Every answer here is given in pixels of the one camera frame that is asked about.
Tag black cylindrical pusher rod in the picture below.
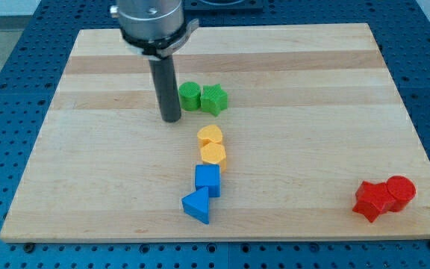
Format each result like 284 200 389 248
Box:
149 56 181 123

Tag red cylinder block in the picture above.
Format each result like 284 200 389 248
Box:
386 176 417 212

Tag blue cube block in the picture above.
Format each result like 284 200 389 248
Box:
194 164 221 197

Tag blue triangle block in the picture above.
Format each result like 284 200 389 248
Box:
181 187 210 224

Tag green cylinder block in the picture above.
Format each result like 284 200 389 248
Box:
178 81 201 111

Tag red star block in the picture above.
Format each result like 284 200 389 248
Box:
352 181 396 223

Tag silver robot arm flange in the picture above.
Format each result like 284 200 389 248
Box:
109 0 199 61

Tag yellow hexagon block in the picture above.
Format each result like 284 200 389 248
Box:
200 143 227 173

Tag wooden board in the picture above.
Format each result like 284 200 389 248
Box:
0 23 430 243

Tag green star block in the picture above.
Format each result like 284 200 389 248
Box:
200 84 228 117

